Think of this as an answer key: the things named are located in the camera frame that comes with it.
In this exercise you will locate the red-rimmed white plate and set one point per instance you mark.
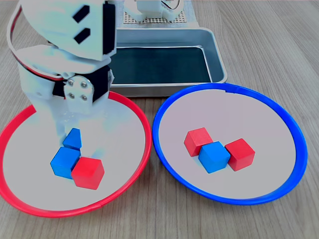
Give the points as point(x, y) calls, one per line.
point(119, 149)

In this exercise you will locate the translucent pale sheet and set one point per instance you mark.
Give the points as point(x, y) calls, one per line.
point(192, 15)

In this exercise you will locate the red wooden cube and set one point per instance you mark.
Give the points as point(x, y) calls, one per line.
point(240, 154)
point(87, 173)
point(195, 140)

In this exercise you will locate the pale perforated base plate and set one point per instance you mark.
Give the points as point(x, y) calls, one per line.
point(149, 20)

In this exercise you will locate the steel tray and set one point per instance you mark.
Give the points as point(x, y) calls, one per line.
point(214, 57)

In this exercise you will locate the blue-rimmed white plate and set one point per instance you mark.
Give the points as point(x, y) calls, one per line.
point(261, 119)

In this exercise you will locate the black tray mat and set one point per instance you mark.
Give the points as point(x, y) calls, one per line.
point(162, 64)

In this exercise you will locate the blue wooden cube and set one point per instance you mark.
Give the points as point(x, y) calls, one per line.
point(214, 156)
point(73, 140)
point(63, 161)

